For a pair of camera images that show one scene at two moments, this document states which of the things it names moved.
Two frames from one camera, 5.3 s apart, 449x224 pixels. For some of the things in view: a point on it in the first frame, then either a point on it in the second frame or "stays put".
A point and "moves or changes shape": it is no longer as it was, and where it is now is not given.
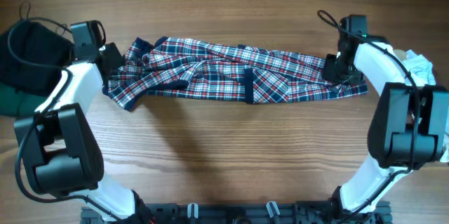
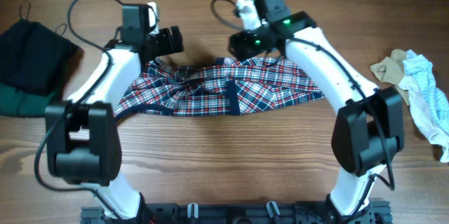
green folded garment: (17, 105) stays put
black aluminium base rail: (299, 212) stays put
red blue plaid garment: (193, 67) moves or changes shape
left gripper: (111, 50) -> (163, 45)
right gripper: (356, 78) -> (236, 43)
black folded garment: (34, 55) stays put
